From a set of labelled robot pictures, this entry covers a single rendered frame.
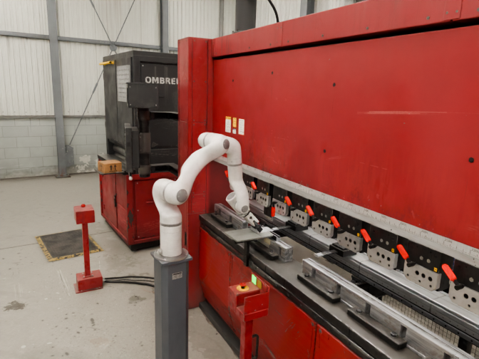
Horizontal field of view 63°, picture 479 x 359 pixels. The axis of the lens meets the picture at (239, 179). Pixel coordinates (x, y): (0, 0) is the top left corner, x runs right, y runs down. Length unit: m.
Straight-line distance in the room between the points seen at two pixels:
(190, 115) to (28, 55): 6.28
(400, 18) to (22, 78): 8.06
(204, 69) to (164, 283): 1.72
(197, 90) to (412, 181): 1.97
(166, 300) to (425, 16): 1.81
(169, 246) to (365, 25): 1.44
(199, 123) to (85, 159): 6.37
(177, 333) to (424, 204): 1.50
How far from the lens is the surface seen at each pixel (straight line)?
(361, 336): 1.91
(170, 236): 2.14
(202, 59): 3.18
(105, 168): 4.44
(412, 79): 1.69
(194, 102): 3.15
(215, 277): 3.19
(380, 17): 1.82
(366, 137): 1.83
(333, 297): 2.10
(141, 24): 9.65
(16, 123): 9.09
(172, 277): 2.21
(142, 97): 3.19
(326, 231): 2.08
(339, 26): 1.99
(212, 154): 2.17
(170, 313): 2.31
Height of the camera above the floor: 1.90
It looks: 13 degrees down
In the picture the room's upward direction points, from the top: 2 degrees clockwise
